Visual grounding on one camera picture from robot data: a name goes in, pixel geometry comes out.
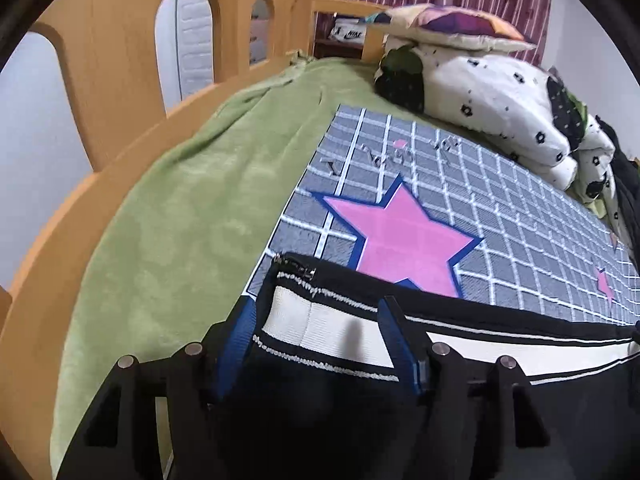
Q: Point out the white flower-print quilt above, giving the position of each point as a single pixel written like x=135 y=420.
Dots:
x=490 y=95

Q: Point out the black pants with white waistband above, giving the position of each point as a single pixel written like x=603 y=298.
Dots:
x=320 y=320

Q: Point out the grey checked star-print sheet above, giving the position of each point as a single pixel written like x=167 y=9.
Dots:
x=500 y=200

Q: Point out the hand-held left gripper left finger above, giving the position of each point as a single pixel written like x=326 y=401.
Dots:
x=242 y=330

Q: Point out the white radiator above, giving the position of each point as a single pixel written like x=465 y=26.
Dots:
x=195 y=35

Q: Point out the green fleece blanket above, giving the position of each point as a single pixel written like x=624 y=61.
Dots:
x=200 y=210

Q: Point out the colourful patchwork pillow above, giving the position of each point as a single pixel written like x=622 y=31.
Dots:
x=450 y=22

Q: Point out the white shoe box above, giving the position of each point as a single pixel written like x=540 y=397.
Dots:
x=350 y=32

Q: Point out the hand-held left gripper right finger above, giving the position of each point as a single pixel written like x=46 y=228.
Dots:
x=400 y=355

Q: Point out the wooden bed frame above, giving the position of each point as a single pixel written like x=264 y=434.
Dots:
x=115 y=35

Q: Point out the black padded jacket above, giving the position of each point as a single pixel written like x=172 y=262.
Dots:
x=627 y=180

